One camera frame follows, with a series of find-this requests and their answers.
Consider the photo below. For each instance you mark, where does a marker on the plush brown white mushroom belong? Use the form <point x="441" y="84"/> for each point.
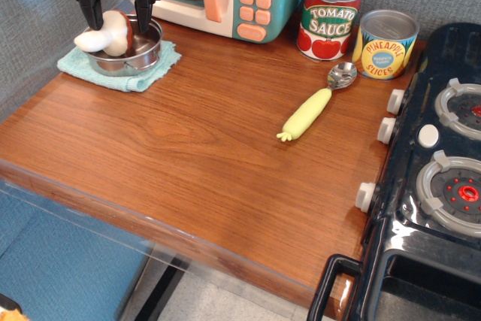
<point x="114" y="38"/>

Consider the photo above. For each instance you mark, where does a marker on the small steel pot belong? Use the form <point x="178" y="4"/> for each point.
<point x="144" y="53"/>

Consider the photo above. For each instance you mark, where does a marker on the light blue folded cloth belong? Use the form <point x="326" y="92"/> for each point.
<point x="77" y="65"/>

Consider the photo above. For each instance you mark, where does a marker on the tomato sauce can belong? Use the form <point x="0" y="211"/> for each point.
<point x="326" y="28"/>

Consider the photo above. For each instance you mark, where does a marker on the pineapple slices can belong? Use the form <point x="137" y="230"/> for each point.
<point x="384" y="43"/>

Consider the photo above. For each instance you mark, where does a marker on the black metal table leg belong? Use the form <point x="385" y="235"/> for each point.
<point x="165" y="278"/>

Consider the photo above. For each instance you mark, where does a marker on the orange plush object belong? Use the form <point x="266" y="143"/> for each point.
<point x="12" y="315"/>

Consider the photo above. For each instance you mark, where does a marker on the dark blue toy stove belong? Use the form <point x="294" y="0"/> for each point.
<point x="421" y="258"/>

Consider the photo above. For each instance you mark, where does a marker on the spoon with yellow-green handle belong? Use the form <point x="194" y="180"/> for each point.
<point x="339" y="77"/>

